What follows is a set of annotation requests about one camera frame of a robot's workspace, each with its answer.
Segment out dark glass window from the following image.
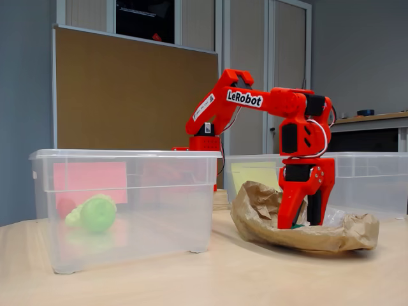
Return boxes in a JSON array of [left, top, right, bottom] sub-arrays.
[[115, 0, 176, 45]]

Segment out wooden base block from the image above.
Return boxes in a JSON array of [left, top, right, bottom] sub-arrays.
[[212, 188, 231, 211]]

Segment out yellow paper note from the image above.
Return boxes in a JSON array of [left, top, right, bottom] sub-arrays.
[[231, 161, 283, 195]]

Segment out wooden top side cabinet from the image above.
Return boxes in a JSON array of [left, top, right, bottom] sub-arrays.
[[328, 111, 408, 154]]

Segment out red toy strawberry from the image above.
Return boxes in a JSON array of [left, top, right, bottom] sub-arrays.
[[56, 198, 77, 219]]

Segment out crumpled brown paper bag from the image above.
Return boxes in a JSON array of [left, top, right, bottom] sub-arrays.
[[229, 180, 380, 253]]

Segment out bright green toy apple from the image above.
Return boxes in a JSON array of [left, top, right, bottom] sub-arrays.
[[79, 196, 117, 233]]

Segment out clear plastic bin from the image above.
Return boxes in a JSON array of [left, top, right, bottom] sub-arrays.
[[28, 149, 222, 275], [222, 152, 408, 221]]

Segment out pink paper note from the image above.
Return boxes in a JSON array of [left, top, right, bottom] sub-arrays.
[[52, 161, 128, 205]]

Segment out brown cork pin board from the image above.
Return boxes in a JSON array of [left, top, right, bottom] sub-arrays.
[[52, 24, 221, 150]]

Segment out grey metal cabinet doors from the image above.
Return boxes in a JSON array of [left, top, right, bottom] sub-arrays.
[[219, 0, 313, 154]]

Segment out light green toy grapes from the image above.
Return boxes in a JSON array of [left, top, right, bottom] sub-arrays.
[[65, 193, 117, 228]]

